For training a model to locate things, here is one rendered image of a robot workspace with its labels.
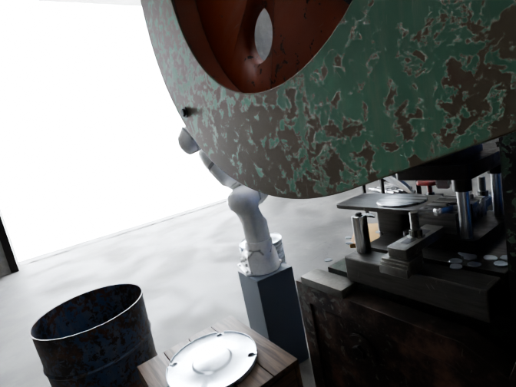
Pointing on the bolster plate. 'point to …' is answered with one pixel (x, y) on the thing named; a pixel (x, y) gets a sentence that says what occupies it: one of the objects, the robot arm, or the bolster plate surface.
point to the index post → (361, 233)
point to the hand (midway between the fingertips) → (329, 137)
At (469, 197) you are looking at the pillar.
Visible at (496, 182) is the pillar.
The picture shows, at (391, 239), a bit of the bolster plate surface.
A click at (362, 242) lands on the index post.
